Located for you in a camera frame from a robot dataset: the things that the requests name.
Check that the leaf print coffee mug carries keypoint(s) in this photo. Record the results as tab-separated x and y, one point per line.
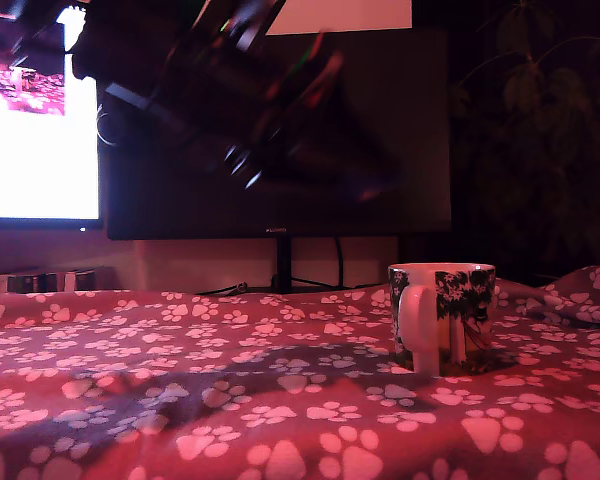
472	295

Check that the dark computer monitor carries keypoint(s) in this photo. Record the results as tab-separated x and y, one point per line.
420	150

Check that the black monitor stand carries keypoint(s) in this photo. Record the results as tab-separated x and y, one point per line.
284	265

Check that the large house plant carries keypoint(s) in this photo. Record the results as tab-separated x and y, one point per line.
530	85

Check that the dark slim book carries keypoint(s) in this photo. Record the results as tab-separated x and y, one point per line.
92	280
47	283

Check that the paw print cloth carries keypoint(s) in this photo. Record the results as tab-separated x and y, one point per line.
280	425

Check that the white slim book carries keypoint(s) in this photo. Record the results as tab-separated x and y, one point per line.
70	281

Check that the lit computer monitor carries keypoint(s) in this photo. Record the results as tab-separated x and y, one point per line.
40	165

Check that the green box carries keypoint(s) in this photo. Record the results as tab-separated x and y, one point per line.
22	284

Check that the white box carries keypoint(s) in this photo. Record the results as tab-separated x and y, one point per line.
2	283

